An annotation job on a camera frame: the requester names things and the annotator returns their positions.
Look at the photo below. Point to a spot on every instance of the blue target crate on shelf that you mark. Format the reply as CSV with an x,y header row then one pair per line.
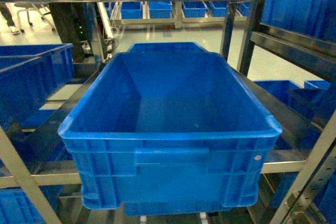
x,y
168,126

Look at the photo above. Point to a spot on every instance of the blue crate left shelf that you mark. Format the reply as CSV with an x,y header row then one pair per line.
x,y
29,75

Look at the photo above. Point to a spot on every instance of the steel shelf rack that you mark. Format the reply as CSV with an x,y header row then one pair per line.
x,y
306,147

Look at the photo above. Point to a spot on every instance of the blue crate behind target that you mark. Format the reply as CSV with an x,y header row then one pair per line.
x,y
166,47

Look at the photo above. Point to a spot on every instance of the blue crate below target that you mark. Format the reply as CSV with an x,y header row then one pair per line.
x,y
172,208

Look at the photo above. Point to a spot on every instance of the person legs in background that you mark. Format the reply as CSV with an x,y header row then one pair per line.
x,y
5,12

